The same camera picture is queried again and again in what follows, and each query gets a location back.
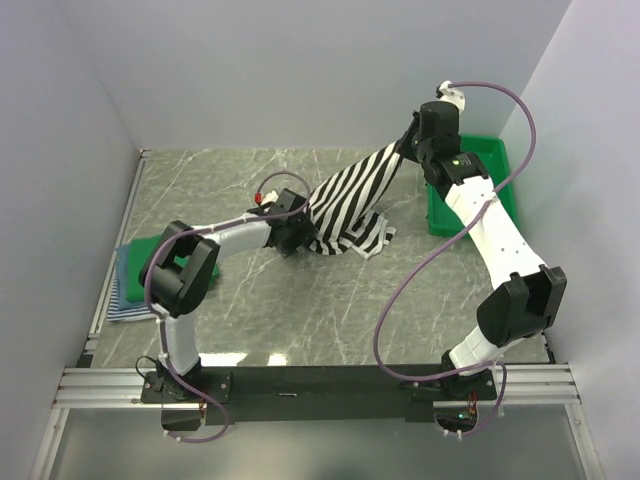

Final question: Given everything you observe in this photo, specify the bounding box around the green tank top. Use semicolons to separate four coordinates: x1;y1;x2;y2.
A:
124;234;221;303

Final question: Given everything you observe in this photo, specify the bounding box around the aluminium frame rail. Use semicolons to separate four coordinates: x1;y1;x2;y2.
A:
52;364;581;409

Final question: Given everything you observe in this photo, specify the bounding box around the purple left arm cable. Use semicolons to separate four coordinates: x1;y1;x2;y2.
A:
144;171;314;444

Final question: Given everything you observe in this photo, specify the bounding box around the green plastic bin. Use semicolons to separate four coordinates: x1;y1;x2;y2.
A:
426;134;520;238

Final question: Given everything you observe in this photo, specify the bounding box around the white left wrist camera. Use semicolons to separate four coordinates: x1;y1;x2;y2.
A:
254;190;279;207

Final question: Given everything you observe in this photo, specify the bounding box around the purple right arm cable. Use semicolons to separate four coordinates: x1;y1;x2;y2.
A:
373;81;539;436

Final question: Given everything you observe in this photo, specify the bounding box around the black white striped tank top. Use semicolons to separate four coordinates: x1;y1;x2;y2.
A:
306;142;402;259

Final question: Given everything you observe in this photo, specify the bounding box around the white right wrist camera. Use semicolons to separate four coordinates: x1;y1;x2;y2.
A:
436;80;466;114

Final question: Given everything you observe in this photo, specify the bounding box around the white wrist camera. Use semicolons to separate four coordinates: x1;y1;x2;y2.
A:
436;80;466;114
254;190;279;207

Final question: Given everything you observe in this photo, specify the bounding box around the blue white striped tank top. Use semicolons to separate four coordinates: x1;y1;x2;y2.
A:
106;278;154;323

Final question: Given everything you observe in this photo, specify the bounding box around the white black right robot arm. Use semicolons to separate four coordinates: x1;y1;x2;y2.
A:
401;100;567;399

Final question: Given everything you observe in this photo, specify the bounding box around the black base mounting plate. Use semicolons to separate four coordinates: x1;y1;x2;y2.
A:
140;365;497;430

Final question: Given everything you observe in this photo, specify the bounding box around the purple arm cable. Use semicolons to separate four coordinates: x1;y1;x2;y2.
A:
144;171;314;444
373;81;539;436

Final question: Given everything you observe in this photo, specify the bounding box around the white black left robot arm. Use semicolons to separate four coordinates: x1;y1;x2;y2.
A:
139;188;316;402

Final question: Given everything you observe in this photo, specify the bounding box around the folded blue tank top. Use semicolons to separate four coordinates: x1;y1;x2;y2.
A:
116;243;130;311

